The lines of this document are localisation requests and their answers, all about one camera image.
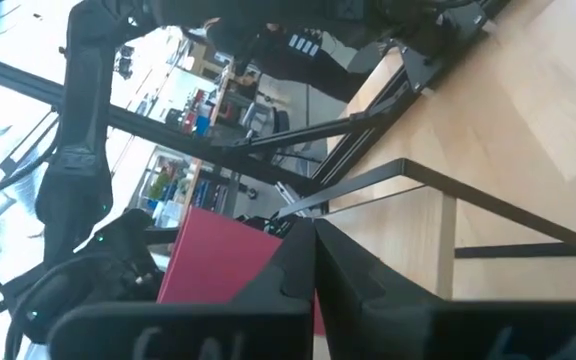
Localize storage shelf unit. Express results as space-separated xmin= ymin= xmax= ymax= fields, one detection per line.
xmin=131 ymin=144 xmax=242 ymax=229

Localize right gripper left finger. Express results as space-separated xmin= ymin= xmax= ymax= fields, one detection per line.
xmin=47 ymin=217 xmax=317 ymax=360

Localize pink plastic tumbler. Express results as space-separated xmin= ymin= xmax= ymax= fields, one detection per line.
xmin=156 ymin=206 xmax=327 ymax=337

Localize black table frame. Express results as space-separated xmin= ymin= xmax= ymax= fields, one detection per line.
xmin=0 ymin=0 xmax=514 ymax=201

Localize wooden shelf, black metal legs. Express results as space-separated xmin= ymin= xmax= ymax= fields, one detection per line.
xmin=276 ymin=157 xmax=576 ymax=302

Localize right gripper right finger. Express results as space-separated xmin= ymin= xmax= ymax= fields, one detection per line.
xmin=315 ymin=218 xmax=576 ymax=360

